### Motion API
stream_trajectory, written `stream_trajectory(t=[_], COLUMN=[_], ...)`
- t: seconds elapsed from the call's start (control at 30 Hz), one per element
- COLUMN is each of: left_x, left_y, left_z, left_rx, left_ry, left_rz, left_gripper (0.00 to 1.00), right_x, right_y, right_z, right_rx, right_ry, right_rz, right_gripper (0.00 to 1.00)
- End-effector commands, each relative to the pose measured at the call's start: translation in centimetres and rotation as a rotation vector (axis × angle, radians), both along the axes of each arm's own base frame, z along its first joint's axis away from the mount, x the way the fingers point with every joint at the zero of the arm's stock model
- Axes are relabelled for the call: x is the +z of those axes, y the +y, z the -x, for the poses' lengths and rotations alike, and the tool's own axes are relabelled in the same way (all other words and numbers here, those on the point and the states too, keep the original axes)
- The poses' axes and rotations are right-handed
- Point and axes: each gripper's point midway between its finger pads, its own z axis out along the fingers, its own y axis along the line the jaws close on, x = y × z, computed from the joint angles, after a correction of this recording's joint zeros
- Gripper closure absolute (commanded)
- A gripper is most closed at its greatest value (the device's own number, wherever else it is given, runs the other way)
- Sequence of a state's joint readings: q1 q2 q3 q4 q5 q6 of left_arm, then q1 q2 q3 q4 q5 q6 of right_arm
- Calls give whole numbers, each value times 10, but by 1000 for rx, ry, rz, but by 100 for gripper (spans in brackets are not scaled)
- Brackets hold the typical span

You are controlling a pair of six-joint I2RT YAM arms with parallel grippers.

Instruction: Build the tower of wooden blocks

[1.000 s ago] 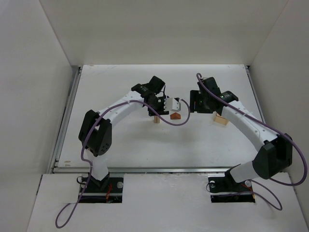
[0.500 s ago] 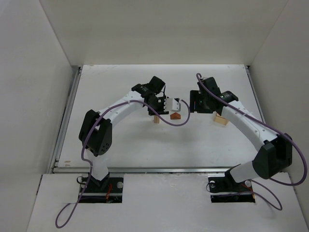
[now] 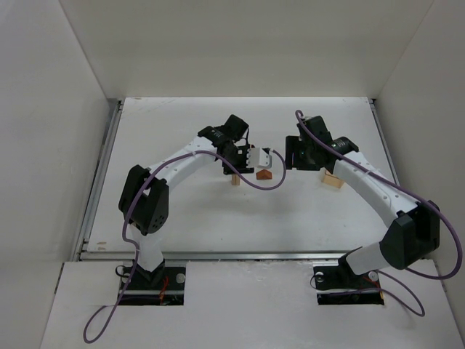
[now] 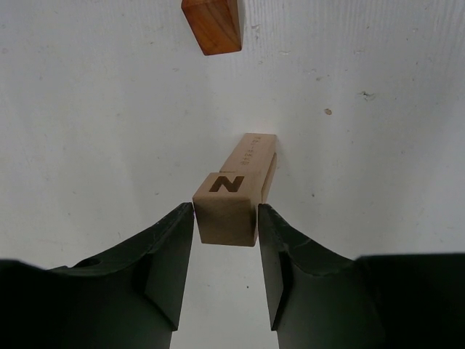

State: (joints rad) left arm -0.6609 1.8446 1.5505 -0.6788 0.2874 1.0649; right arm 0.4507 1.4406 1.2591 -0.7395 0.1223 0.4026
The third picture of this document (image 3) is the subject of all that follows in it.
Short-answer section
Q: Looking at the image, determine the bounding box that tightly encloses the long light wood block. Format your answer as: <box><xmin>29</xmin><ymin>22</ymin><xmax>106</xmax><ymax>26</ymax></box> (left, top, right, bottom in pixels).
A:
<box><xmin>231</xmin><ymin>174</ymin><xmax>240</xmax><ymax>185</ymax></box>

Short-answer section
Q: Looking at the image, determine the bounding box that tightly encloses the dark orange triangular block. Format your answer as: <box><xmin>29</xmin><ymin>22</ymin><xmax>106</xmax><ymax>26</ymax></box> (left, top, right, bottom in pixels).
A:
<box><xmin>256</xmin><ymin>169</ymin><xmax>272</xmax><ymax>180</ymax></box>

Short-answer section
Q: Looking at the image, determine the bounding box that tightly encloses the wooden box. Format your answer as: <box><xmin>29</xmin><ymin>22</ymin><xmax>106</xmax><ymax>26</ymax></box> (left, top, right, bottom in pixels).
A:
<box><xmin>321</xmin><ymin>170</ymin><xmax>344</xmax><ymax>189</ymax></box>

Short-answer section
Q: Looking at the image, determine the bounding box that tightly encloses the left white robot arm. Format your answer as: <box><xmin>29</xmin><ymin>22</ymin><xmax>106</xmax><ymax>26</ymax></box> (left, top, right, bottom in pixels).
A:
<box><xmin>118</xmin><ymin>114</ymin><xmax>254</xmax><ymax>288</ymax></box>

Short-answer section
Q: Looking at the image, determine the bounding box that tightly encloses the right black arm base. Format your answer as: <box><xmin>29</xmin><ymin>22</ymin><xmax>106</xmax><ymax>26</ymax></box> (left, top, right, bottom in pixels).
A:
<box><xmin>311</xmin><ymin>263</ymin><xmax>384</xmax><ymax>305</ymax></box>

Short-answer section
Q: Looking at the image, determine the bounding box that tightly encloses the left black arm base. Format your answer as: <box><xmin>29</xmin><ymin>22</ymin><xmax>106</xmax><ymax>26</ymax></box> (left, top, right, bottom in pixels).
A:
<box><xmin>116</xmin><ymin>261</ymin><xmax>187</xmax><ymax>306</ymax></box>

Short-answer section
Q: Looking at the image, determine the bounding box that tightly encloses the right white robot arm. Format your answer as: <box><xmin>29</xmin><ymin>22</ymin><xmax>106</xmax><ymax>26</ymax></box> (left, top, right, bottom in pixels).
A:
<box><xmin>296</xmin><ymin>111</ymin><xmax>440</xmax><ymax>289</ymax></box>

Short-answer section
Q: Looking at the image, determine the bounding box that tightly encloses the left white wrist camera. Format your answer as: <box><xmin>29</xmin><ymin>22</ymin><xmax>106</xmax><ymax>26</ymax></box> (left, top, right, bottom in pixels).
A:
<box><xmin>246</xmin><ymin>148</ymin><xmax>272</xmax><ymax>169</ymax></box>

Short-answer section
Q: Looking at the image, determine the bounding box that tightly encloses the aluminium table edge rail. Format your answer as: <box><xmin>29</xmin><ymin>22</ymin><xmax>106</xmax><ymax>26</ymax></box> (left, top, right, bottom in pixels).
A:
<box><xmin>368</xmin><ymin>98</ymin><xmax>400</xmax><ymax>185</ymax></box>

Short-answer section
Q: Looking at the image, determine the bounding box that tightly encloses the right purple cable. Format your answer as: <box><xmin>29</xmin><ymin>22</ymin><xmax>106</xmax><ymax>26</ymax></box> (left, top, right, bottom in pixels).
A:
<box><xmin>294</xmin><ymin>110</ymin><xmax>465</xmax><ymax>317</ymax></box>

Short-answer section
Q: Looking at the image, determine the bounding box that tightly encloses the purple cable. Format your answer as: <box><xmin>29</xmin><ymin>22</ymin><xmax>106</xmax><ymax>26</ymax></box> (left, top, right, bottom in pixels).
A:
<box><xmin>294</xmin><ymin>110</ymin><xmax>465</xmax><ymax>317</ymax></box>
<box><xmin>83</xmin><ymin>147</ymin><xmax>286</xmax><ymax>343</ymax></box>

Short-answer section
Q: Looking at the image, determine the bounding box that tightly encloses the left aluminium side rail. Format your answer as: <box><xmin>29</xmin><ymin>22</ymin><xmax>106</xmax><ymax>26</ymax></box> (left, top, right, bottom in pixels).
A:
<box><xmin>70</xmin><ymin>99</ymin><xmax>124</xmax><ymax>262</ymax></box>

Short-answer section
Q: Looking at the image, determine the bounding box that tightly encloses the front aluminium rail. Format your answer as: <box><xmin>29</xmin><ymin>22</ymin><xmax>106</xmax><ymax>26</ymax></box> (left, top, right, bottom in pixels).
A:
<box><xmin>78</xmin><ymin>251</ymin><xmax>343</xmax><ymax>261</ymax></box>

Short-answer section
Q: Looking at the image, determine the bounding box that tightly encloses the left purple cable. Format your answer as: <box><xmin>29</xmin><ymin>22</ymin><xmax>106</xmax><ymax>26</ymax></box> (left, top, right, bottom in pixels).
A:
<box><xmin>83</xmin><ymin>147</ymin><xmax>286</xmax><ymax>343</ymax></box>

